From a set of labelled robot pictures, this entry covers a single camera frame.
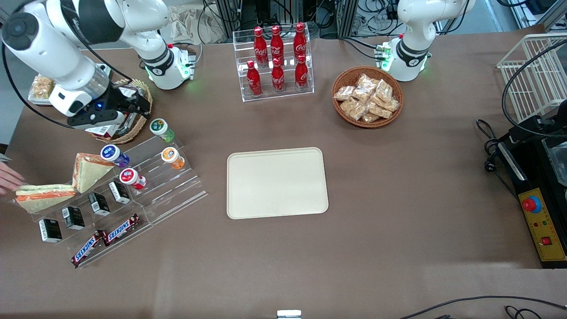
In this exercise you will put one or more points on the snickers bar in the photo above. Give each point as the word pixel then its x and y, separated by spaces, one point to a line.
pixel 121 229
pixel 87 248

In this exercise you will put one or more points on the white snack tray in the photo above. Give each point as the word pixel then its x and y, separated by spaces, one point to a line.
pixel 32 101

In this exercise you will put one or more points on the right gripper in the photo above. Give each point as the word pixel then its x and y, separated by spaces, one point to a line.
pixel 118 98

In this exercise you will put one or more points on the rice cracker packet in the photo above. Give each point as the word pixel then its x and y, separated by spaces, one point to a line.
pixel 42 86

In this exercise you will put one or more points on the white labelled snack packet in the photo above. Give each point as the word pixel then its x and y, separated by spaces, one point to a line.
pixel 106 130

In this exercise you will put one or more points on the small black box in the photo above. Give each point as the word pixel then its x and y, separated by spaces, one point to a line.
pixel 73 218
pixel 50 230
pixel 119 192
pixel 99 204

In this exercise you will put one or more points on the triangular wrapped sandwich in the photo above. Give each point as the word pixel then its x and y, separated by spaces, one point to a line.
pixel 91 170

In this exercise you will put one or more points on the clear plastic bin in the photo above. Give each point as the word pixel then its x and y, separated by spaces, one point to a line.
pixel 559 161

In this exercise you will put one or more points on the clear acrylic bottle rack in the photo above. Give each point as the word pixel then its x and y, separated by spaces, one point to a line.
pixel 283 95

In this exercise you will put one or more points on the orange gum bottle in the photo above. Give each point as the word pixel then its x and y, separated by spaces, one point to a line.
pixel 172 157

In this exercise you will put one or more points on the flat wrapped sandwich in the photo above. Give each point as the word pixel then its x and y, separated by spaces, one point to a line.
pixel 44 198

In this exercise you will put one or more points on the beige plastic tray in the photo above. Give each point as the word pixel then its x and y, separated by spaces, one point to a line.
pixel 277 184

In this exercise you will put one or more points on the green gum bottle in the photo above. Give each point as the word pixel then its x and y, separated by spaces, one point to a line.
pixel 159 128

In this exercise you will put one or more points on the yellow control panel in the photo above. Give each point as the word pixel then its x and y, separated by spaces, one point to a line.
pixel 547 230

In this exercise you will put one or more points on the clear acrylic stepped display stand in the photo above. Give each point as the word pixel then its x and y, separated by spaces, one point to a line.
pixel 177 195

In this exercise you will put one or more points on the brown wicker snack basket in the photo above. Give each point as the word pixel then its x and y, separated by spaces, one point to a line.
pixel 343 116

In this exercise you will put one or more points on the red gum bottle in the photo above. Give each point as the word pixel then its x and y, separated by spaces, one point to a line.
pixel 130 177

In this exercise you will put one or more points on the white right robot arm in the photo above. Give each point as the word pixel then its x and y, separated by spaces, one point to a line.
pixel 53 48

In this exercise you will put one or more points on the aluminium frame post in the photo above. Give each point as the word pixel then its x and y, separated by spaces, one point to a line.
pixel 347 17

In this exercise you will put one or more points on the clear snack packet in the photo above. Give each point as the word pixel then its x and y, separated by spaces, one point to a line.
pixel 371 117
pixel 383 90
pixel 366 82
pixel 380 110
pixel 392 105
pixel 353 108
pixel 343 93

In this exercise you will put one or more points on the crumpled beige paper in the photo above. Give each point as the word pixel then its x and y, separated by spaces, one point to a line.
pixel 190 24

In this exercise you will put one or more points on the red cola bottle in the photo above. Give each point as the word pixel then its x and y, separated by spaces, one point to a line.
pixel 300 42
pixel 277 44
pixel 260 48
pixel 278 79
pixel 301 76
pixel 254 82

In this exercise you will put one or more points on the black machine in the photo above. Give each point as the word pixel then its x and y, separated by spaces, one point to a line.
pixel 536 155

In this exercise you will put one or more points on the light wicker basket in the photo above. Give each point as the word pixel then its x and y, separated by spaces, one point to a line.
pixel 141 122

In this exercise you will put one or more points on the red emergency stop button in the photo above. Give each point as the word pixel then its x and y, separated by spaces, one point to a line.
pixel 530 204

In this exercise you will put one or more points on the purple gum bottle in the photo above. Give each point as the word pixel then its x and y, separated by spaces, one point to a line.
pixel 113 154

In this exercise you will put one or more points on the person hand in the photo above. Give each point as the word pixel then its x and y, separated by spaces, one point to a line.
pixel 9 178

